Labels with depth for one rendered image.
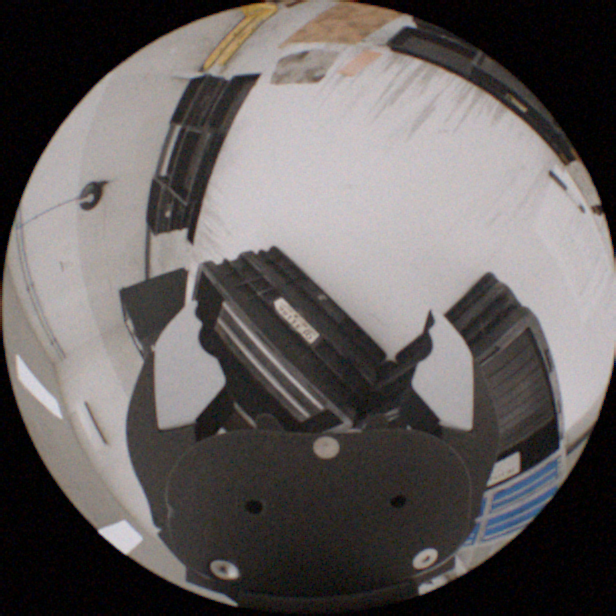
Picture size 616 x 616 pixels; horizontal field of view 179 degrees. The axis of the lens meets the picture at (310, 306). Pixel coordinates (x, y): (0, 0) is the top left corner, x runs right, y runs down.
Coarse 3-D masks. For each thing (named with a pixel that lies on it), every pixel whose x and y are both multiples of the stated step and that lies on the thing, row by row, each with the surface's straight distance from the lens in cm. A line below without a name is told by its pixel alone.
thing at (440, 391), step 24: (432, 312) 13; (432, 336) 10; (456, 336) 11; (432, 360) 9; (456, 360) 10; (408, 384) 8; (432, 384) 8; (456, 384) 9; (408, 408) 8; (432, 408) 7; (456, 408) 8
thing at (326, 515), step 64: (192, 448) 6; (256, 448) 5; (320, 448) 5; (384, 448) 6; (448, 448) 6; (192, 512) 5; (320, 512) 5; (384, 512) 5; (448, 512) 6; (192, 576) 6; (256, 576) 5; (320, 576) 5; (384, 576) 5
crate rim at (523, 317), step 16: (512, 320) 26; (528, 320) 26; (496, 336) 26; (512, 336) 26; (544, 336) 28; (480, 352) 26; (496, 352) 26; (544, 352) 32; (560, 400) 39; (368, 416) 36; (560, 416) 43; (560, 432) 48; (560, 448) 56; (512, 480) 58
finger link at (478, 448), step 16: (480, 368) 10; (480, 384) 9; (480, 400) 9; (480, 416) 8; (496, 416) 9; (432, 432) 8; (448, 432) 7; (464, 432) 8; (480, 432) 8; (496, 432) 8; (464, 448) 7; (480, 448) 8; (496, 448) 8; (480, 464) 7; (480, 480) 7; (480, 496) 7; (480, 512) 7
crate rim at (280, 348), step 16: (208, 272) 41; (224, 288) 39; (240, 304) 37; (256, 320) 36; (272, 336) 35; (288, 352) 35; (288, 368) 35; (304, 368) 35; (304, 384) 35; (320, 384) 35; (336, 400) 36; (352, 416) 37; (320, 432) 43; (336, 432) 40
